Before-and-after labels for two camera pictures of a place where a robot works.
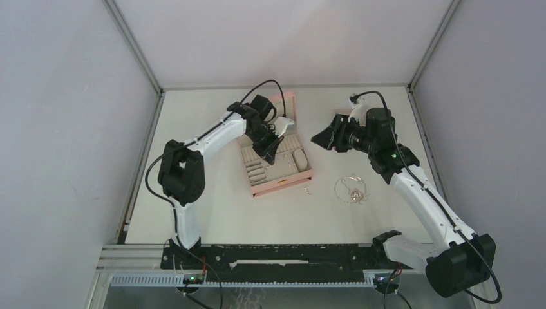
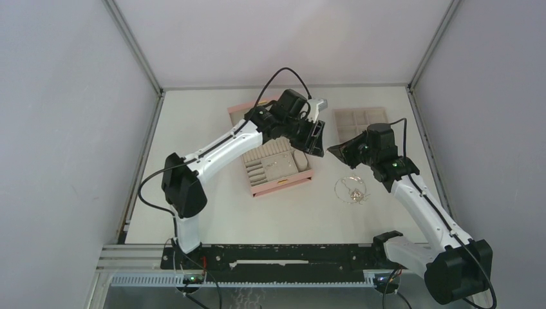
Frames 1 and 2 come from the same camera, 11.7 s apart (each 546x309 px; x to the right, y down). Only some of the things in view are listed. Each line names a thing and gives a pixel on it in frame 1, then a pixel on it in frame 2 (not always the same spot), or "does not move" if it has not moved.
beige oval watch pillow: [301, 159] does not move
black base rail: [282, 257] does not move
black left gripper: [268, 152] → [312, 145]
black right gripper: [333, 135] → [345, 152]
